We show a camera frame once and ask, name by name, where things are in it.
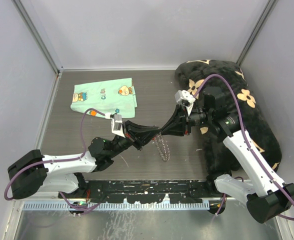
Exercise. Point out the right aluminium frame post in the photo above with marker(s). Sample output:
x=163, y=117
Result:
x=266, y=12

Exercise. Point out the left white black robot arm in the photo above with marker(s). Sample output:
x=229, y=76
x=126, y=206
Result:
x=36, y=172

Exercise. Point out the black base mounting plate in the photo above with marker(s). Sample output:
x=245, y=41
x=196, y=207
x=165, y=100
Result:
x=145, y=191

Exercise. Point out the metal keyring disc with rings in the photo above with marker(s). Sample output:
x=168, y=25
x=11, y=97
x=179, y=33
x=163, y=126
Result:
x=162, y=147

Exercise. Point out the left aluminium frame post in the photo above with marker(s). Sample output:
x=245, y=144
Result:
x=34, y=24

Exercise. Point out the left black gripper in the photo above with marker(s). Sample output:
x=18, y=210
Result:
x=139, y=135

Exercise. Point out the white slotted cable duct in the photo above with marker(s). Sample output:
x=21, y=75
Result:
x=125, y=206

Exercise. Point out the green cartoon print cloth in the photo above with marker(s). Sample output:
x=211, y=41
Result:
x=110, y=96

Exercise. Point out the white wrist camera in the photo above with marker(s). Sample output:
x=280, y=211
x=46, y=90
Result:
x=117, y=125
x=185, y=99

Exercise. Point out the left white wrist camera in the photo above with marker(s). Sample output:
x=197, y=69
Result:
x=117, y=125

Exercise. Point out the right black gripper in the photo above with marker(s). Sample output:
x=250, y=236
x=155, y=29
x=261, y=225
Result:
x=176, y=125

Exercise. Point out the aluminium frame post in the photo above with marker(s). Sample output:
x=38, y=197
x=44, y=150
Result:
x=34, y=24
x=266, y=12

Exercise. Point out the black floral plush pillow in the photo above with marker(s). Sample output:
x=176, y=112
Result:
x=218, y=158

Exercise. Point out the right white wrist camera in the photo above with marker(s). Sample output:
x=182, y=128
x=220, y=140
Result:
x=185, y=99

